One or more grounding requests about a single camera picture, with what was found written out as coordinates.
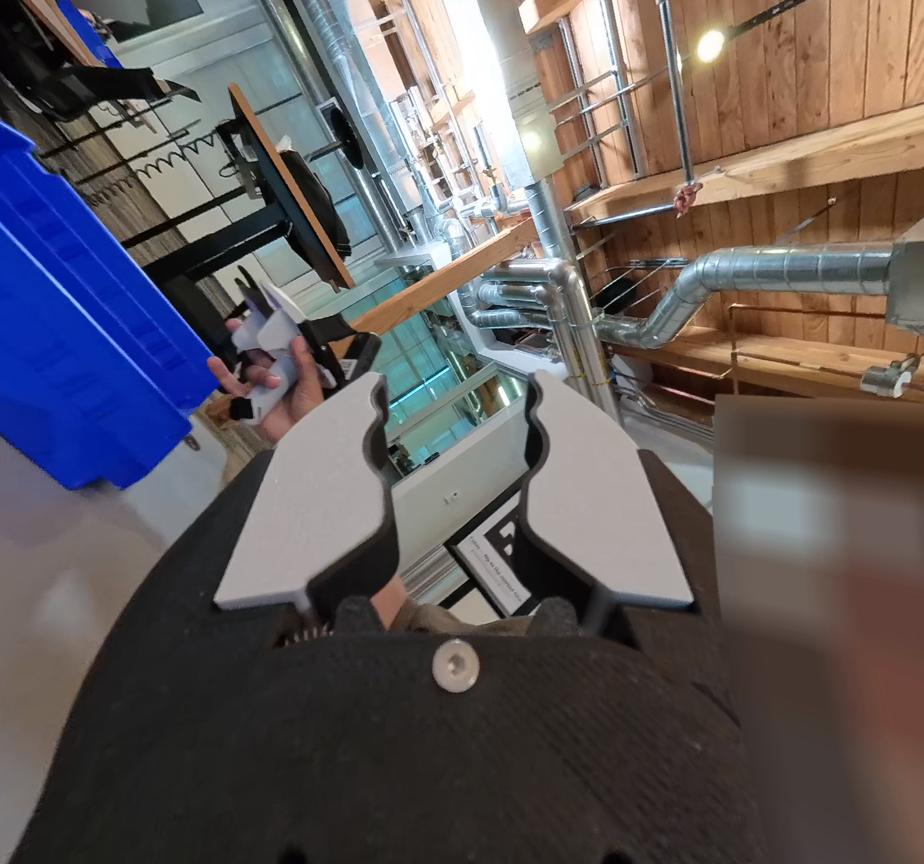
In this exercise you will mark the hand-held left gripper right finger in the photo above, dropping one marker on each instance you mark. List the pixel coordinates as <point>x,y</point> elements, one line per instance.
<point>606,510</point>

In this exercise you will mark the grey desk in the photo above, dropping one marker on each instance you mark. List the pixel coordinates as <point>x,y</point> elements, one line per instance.
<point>72,589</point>

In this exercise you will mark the person's right hand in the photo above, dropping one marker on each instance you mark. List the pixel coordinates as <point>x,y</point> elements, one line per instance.
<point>299,402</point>

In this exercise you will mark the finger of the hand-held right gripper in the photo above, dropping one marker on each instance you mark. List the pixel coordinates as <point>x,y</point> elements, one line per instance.
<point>283,304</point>
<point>267,338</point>

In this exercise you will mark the wooden top table black base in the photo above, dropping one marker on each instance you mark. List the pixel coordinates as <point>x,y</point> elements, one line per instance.
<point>278,200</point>

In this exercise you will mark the black bag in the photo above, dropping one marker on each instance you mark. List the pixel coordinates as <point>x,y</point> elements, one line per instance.
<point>325,214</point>

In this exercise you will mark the person's right forearm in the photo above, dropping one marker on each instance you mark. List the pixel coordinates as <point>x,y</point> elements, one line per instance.
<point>390,604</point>

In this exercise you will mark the blue plastic bin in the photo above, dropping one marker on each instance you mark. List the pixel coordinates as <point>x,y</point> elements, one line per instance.
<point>72,373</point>

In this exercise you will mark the round ceiling spotlight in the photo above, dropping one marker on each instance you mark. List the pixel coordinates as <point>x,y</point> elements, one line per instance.
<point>711,44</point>

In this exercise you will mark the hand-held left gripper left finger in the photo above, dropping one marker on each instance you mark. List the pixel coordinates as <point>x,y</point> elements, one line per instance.
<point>310,510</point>

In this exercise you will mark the silver elbow air duct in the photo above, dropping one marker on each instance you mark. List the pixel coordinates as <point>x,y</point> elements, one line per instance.
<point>794,268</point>

